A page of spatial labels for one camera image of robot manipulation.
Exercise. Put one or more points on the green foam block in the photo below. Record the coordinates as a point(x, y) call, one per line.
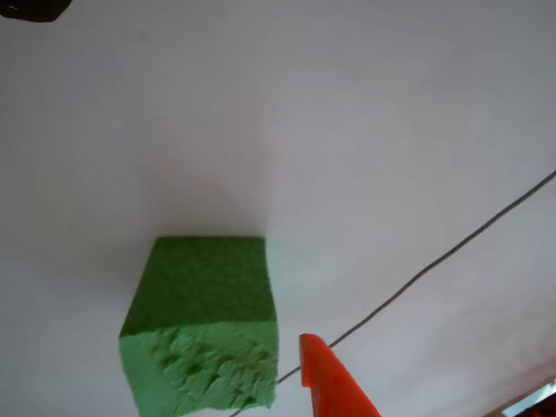
point(204, 330)

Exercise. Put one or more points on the black dot mark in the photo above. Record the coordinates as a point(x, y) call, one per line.
point(30, 11)

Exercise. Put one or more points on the wooden board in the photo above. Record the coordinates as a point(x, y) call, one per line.
point(521, 399)

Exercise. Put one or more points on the white paper sheet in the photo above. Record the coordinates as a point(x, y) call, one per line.
point(347, 130)

